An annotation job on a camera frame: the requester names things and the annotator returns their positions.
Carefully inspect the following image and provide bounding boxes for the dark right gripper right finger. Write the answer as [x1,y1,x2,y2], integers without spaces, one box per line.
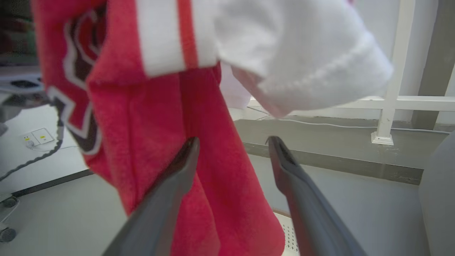
[267,136,366,256]

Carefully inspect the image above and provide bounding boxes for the grey left arm cable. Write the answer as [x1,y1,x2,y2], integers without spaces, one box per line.
[0,103,65,182]

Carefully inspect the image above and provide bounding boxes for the light grey floor cable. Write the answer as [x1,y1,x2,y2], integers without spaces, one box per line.
[249,107,453,135]

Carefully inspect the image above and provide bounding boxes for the red and white jersey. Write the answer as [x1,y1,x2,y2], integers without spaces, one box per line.
[31,0,393,256]

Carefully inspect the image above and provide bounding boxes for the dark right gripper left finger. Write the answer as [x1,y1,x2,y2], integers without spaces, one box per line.
[101,137,200,256]

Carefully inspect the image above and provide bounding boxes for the cream laundry basket brown rim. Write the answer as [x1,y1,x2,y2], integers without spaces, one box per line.
[272,209,301,256]

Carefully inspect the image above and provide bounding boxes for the dark caster wheel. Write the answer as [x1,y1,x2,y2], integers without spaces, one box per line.
[0,228,17,243]
[0,196,19,209]

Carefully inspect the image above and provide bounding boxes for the white railing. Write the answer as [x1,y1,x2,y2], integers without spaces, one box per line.
[227,0,455,146]

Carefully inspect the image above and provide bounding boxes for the white wall outlet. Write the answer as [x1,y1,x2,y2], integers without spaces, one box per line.
[22,128,54,147]

